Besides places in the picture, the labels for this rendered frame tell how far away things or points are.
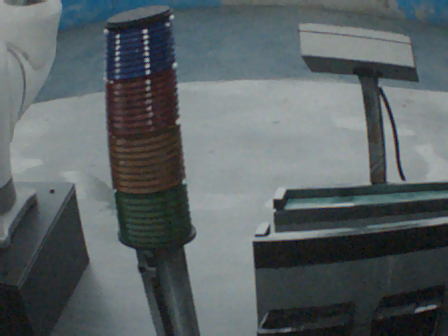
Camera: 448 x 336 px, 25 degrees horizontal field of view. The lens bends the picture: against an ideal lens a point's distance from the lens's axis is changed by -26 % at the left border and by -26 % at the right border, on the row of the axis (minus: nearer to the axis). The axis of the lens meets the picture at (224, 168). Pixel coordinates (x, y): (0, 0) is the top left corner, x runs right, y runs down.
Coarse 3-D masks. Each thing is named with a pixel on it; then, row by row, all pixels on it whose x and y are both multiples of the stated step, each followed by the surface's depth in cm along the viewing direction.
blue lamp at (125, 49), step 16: (112, 32) 89; (128, 32) 88; (144, 32) 89; (160, 32) 89; (112, 48) 90; (128, 48) 89; (144, 48) 89; (160, 48) 90; (112, 64) 90; (128, 64) 89; (144, 64) 90; (160, 64) 90
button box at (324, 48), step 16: (304, 32) 141; (320, 32) 140; (336, 32) 140; (352, 32) 139; (368, 32) 139; (384, 32) 138; (304, 48) 140; (320, 48) 140; (336, 48) 139; (352, 48) 139; (368, 48) 138; (384, 48) 138; (400, 48) 137; (320, 64) 142; (336, 64) 141; (352, 64) 140; (368, 64) 139; (384, 64) 137; (400, 64) 137; (416, 64) 141; (400, 80) 143; (416, 80) 142
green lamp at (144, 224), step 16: (112, 192) 96; (160, 192) 93; (176, 192) 94; (128, 208) 94; (144, 208) 93; (160, 208) 93; (176, 208) 94; (128, 224) 94; (144, 224) 94; (160, 224) 94; (176, 224) 94; (128, 240) 95; (144, 240) 94; (160, 240) 94; (176, 240) 95
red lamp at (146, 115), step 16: (176, 64) 92; (112, 80) 91; (128, 80) 90; (144, 80) 90; (160, 80) 91; (176, 80) 93; (112, 96) 91; (128, 96) 90; (144, 96) 90; (160, 96) 91; (176, 96) 93; (112, 112) 92; (128, 112) 91; (144, 112) 91; (160, 112) 91; (176, 112) 93; (112, 128) 92; (128, 128) 91; (144, 128) 91; (160, 128) 92
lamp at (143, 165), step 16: (176, 128) 93; (112, 144) 93; (128, 144) 92; (144, 144) 92; (160, 144) 92; (176, 144) 93; (112, 160) 93; (128, 160) 92; (144, 160) 92; (160, 160) 92; (176, 160) 93; (112, 176) 94; (128, 176) 93; (144, 176) 92; (160, 176) 93; (176, 176) 94; (128, 192) 93; (144, 192) 93
